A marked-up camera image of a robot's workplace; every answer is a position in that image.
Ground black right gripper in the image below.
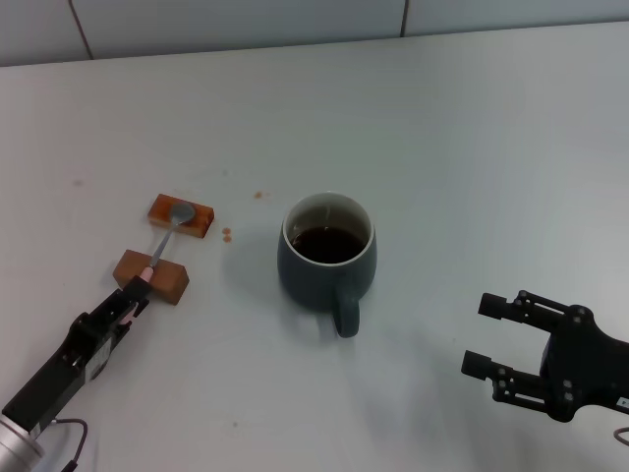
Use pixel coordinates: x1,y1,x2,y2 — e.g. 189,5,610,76
460,288,629,424

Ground plain brown wooden block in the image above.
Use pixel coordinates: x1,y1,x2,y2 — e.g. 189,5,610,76
112,249,191,307

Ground stained wooden block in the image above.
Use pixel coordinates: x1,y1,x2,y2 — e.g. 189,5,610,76
146,194,216,240

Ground dark left gripper cable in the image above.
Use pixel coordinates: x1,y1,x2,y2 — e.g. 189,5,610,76
47,416,90,472

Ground pink handled metal spoon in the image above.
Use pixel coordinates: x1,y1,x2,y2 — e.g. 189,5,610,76
122,203,197,325

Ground dark grey ceramic cup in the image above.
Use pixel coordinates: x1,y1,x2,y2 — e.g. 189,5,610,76
276,190,379,339

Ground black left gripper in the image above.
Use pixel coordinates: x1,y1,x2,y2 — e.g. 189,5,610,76
1,274,152,438

